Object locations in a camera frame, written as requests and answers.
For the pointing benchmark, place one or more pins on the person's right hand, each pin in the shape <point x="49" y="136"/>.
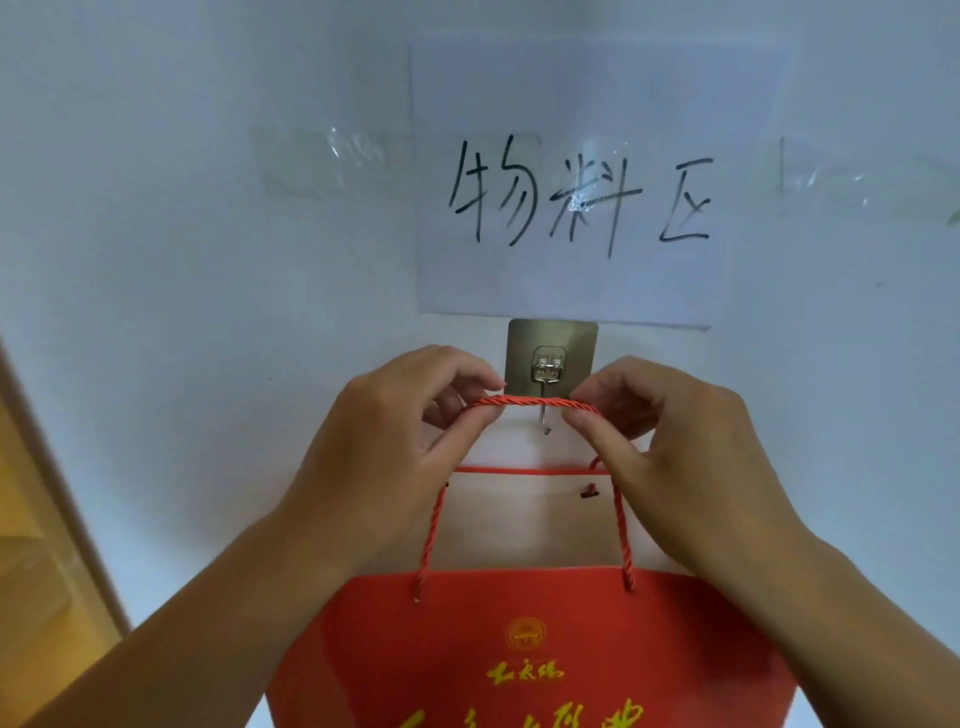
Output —
<point x="697" y="465"/>

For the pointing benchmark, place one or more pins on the person's left hand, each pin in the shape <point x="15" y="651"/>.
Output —
<point x="367" y="457"/>

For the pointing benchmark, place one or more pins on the person's right thumb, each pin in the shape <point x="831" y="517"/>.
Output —
<point x="600" y="446"/>

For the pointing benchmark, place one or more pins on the person's left thumb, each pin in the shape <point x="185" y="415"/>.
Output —
<point x="457" y="435"/>

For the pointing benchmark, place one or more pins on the red paper gift bag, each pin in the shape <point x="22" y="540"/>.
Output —
<point x="525" y="637"/>

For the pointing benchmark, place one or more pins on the person's right forearm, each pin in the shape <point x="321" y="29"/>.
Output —
<point x="847" y="637"/>

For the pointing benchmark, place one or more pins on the person's left forearm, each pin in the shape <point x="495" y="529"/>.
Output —
<point x="202" y="637"/>

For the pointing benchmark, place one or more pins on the white handwritten paper sign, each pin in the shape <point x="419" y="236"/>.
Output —
<point x="570" y="277"/>

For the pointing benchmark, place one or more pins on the clear tape strip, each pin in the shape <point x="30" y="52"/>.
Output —
<point x="862" y="180"/>
<point x="330" y="161"/>

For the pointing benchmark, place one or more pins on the metal adhesive wall hook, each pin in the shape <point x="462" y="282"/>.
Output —
<point x="551" y="352"/>

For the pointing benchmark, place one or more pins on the wooden door frame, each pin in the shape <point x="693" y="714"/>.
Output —
<point x="45" y="570"/>

